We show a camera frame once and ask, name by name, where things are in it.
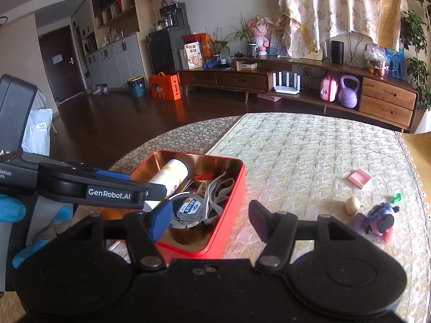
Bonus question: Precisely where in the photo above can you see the metal tweezers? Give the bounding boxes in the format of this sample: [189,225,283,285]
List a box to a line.
[180,175,196,193]

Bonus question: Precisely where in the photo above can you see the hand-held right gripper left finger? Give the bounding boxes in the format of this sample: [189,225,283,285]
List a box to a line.
[67,200,173,271]

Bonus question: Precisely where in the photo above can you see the pink toy suitcase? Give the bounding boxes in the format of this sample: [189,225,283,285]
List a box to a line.
[319,75,338,103]

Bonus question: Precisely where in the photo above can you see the red tin box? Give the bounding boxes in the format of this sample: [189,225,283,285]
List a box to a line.
[99,150,245,260]

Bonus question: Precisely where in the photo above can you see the purple kettlebell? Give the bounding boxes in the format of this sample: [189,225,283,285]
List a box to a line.
[338,75,360,109]

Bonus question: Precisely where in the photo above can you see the small green potted plant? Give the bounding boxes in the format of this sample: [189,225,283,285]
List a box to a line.
[210,29,233,62]

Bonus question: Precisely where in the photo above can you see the potted orchid plant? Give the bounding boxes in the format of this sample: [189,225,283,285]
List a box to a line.
[232,13,258,58]

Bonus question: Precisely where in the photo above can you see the white plastic bag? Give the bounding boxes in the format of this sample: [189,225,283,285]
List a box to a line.
[22,89,54,155]

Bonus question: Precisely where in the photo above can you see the white quilted table mat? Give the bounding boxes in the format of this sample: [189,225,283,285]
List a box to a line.
[205,113,431,323]

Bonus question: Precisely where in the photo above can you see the pink doll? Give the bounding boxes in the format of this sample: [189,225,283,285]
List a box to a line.
[248,15,272,57]

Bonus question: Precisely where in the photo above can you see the white router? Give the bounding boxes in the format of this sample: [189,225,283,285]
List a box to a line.
[273,71,301,95]

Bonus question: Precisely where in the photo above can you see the red gift bag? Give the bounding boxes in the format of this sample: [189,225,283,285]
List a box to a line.
[183,33,213,58]

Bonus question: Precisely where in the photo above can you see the floral cloth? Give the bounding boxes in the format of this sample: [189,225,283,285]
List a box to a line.
[278,0,409,59]

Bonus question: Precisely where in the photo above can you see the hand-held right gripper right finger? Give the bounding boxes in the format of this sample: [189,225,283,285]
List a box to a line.
[248,200,362,272]

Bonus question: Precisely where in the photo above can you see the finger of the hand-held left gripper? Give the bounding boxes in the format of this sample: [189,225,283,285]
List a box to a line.
[65,161,150,189]
[37,162,168,210]

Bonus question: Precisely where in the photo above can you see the blue picture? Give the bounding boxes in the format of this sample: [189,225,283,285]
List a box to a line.
[385,48,405,78]

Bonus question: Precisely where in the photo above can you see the potted tree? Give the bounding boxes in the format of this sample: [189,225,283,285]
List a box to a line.
[399,0,431,108]

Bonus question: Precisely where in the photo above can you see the wooden egg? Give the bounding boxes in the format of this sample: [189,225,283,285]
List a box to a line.
[345,197,361,215]

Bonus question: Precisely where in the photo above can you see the purple toy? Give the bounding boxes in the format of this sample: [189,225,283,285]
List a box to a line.
[348,202,399,243]

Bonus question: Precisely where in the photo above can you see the dark wooden door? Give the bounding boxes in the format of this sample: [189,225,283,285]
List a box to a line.
[38,25,85,103]

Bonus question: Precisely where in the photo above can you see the black coffee machine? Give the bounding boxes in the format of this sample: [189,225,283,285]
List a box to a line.
[159,3,188,29]

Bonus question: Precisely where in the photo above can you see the wooden TV cabinet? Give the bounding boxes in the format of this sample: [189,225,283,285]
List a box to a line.
[177,55,420,132]

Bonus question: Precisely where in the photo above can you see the clear plastic bag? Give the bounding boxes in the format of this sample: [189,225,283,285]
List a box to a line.
[364,45,387,76]

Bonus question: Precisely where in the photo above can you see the pink sticky note pad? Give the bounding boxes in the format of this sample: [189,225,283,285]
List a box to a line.
[348,169,372,189]

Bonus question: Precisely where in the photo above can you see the person's left hand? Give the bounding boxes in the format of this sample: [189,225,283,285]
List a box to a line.
[0,194,74,270]

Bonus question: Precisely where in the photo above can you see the tape roll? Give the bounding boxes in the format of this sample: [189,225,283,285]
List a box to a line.
[168,193,211,230]

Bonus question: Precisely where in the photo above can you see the blue bucket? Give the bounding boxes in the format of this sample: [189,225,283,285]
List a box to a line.
[127,76,147,98]

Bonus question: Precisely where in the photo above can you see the white plastic bottle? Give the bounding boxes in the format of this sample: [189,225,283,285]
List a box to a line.
[145,159,189,211]

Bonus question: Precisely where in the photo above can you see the black speaker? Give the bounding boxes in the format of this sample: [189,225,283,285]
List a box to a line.
[331,40,345,65]

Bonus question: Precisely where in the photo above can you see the grey sunglasses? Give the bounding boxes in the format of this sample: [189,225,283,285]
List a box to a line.
[202,171,236,224]

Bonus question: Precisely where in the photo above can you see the yellow mat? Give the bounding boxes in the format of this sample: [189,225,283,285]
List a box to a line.
[402,132,431,162]

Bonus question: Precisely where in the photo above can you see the wall shelf cabinet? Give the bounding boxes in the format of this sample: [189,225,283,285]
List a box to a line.
[72,0,150,90]

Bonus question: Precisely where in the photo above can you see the white printed box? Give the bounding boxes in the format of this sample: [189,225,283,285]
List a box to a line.
[183,42,203,71]

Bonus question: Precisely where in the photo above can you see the orange gift box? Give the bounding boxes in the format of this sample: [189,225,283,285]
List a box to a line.
[149,72,182,101]

